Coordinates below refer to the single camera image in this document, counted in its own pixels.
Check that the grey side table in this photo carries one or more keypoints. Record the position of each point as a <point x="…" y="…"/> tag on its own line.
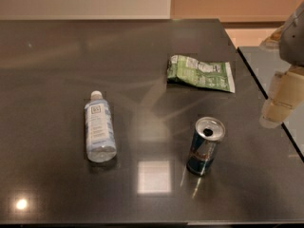
<point x="263" y="64"/>

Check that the blue plastic bottle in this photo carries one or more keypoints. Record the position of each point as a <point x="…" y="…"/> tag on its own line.
<point x="99" y="134"/>

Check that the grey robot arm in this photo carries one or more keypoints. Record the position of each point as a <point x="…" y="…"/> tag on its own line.
<point x="290" y="38"/>

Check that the green snack bag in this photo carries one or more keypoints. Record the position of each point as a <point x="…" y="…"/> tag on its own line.
<point x="190" y="71"/>

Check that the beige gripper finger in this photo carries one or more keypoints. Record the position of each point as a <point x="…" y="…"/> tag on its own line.
<point x="286" y="92"/>

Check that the blue silver drink can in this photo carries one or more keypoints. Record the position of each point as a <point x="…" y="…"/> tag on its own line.
<point x="208" y="134"/>

